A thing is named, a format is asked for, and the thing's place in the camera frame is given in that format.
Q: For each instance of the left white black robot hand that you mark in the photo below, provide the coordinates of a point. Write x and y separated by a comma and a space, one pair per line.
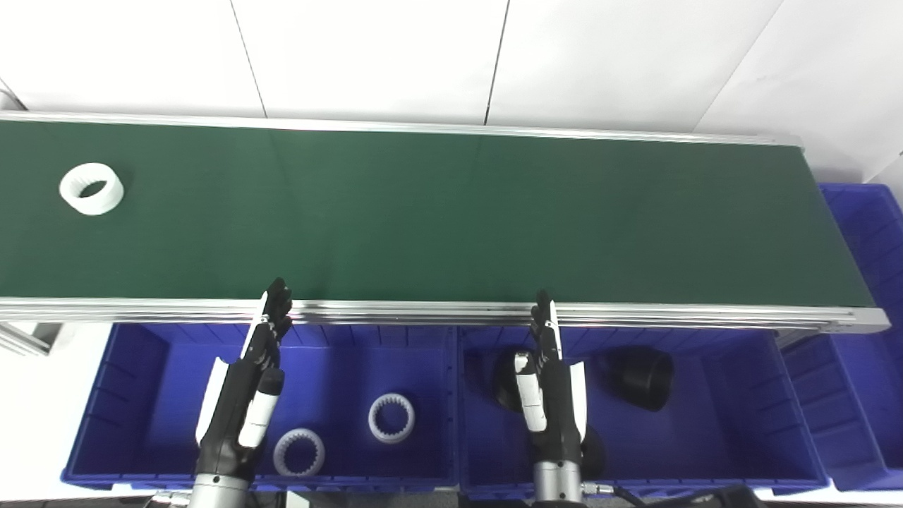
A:
236, 402

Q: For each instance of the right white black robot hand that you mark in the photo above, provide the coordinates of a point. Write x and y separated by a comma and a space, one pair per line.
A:
557, 416

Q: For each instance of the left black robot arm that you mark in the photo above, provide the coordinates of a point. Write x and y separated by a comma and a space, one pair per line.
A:
219, 492

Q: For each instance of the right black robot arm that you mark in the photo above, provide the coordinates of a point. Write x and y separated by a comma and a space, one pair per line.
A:
557, 483

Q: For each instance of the blue bin with white parts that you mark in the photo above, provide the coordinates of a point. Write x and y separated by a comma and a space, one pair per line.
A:
338, 367

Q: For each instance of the blue bin with black parts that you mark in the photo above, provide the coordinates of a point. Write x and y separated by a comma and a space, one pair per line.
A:
719, 430

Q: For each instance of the green conveyor belt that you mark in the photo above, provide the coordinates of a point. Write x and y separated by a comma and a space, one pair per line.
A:
423, 212
423, 312

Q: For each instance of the aluminium conveyor leg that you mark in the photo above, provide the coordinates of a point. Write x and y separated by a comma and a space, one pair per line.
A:
28, 337

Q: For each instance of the blue bin at conveyor end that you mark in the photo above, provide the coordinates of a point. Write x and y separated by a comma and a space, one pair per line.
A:
864, 395

